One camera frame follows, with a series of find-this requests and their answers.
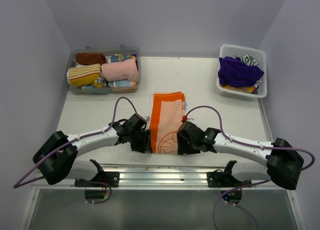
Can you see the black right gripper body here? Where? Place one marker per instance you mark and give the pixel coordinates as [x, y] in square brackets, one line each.
[188, 147]

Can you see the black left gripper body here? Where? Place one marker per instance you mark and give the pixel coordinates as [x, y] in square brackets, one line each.
[140, 139]

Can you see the orange white towel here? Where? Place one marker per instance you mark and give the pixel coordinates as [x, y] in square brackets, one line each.
[167, 111]

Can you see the pink terry towel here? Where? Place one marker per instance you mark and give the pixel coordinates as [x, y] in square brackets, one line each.
[126, 70]

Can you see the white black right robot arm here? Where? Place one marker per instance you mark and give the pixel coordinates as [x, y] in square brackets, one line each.
[268, 161]

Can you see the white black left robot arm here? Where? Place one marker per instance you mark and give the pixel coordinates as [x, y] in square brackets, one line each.
[58, 159]

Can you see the light blue orange rolled towel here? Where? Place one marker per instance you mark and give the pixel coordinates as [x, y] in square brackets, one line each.
[122, 83]

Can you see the yellow striped rolled towel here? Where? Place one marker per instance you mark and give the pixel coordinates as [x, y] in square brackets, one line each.
[86, 75]

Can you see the blue yellow patterned rolled towel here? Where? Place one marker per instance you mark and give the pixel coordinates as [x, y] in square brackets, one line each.
[121, 58]

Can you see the purple towel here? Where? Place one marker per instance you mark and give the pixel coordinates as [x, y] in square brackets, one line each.
[237, 74]

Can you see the white plastic laundry basket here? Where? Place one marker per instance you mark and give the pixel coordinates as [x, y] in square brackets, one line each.
[259, 90]

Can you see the brown rolled towel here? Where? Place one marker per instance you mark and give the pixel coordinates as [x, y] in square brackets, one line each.
[90, 58]

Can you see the clear plastic storage bin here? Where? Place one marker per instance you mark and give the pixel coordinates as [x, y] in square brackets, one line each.
[108, 52]

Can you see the black white striped towel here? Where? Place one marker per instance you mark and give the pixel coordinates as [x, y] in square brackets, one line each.
[248, 60]

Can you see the aluminium table edge rail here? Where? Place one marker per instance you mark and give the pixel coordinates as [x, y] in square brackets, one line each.
[156, 177]

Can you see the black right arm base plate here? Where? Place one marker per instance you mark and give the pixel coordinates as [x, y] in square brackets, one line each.
[219, 179]

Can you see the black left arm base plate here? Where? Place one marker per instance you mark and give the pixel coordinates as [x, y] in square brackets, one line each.
[110, 178]

